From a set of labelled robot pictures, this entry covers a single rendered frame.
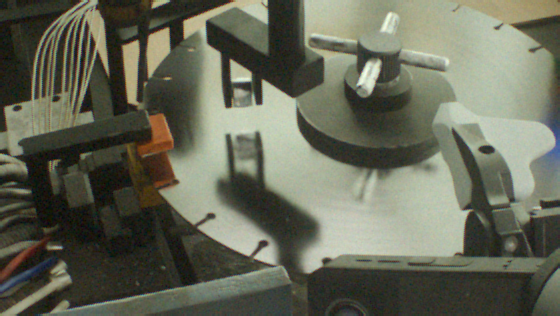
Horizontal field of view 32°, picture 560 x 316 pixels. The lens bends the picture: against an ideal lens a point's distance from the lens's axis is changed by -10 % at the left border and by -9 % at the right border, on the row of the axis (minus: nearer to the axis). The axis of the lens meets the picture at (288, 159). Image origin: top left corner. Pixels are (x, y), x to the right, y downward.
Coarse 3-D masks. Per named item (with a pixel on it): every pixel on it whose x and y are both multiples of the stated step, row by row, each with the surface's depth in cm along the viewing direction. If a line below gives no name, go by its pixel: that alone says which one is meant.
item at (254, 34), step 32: (288, 0) 60; (224, 32) 66; (256, 32) 66; (288, 32) 62; (224, 64) 67; (256, 64) 65; (288, 64) 63; (320, 64) 64; (224, 96) 69; (256, 96) 69
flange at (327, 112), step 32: (352, 64) 72; (320, 96) 72; (352, 96) 70; (384, 96) 69; (416, 96) 71; (448, 96) 72; (320, 128) 69; (352, 128) 69; (384, 128) 69; (416, 128) 69
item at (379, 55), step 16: (368, 32) 70; (384, 32) 70; (320, 48) 70; (336, 48) 70; (352, 48) 70; (368, 48) 68; (384, 48) 68; (400, 48) 69; (368, 64) 68; (384, 64) 69; (400, 64) 70; (416, 64) 69; (432, 64) 68; (448, 64) 68; (368, 80) 66; (384, 80) 69; (368, 96) 66
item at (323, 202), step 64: (320, 0) 84; (384, 0) 84; (192, 64) 77; (512, 64) 77; (192, 128) 71; (256, 128) 71; (192, 192) 66; (256, 192) 66; (320, 192) 66; (384, 192) 66; (448, 192) 66; (256, 256) 62; (320, 256) 61; (448, 256) 61
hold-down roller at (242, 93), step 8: (232, 80) 70; (240, 80) 70; (248, 80) 70; (232, 88) 70; (240, 88) 69; (248, 88) 69; (232, 96) 70; (240, 96) 69; (248, 96) 69; (240, 104) 70; (248, 104) 70
